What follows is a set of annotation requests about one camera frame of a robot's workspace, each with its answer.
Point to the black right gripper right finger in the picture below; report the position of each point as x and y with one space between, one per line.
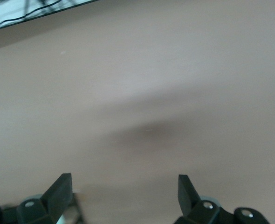
188 198

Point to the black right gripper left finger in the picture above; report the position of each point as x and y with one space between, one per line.
58 196

